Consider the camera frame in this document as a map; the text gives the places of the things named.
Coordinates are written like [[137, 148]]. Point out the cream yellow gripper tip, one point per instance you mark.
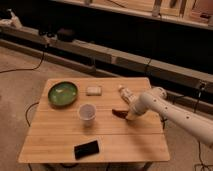
[[130, 116]]

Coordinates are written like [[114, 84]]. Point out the red chili pepper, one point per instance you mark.
[[120, 113]]

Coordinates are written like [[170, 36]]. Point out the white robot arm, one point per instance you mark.
[[154, 99]]

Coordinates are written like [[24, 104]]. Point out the white plastic bottle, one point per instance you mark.
[[127, 95]]

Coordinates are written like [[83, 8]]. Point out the wooden table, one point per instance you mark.
[[54, 133]]

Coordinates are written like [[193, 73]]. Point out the black rectangular sponge block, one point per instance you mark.
[[86, 149]]

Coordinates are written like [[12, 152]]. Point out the green round plate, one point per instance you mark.
[[62, 94]]

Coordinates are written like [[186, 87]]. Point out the black round object on ledge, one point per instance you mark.
[[66, 35]]

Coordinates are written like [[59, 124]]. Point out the white figure on ledge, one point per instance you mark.
[[13, 21]]

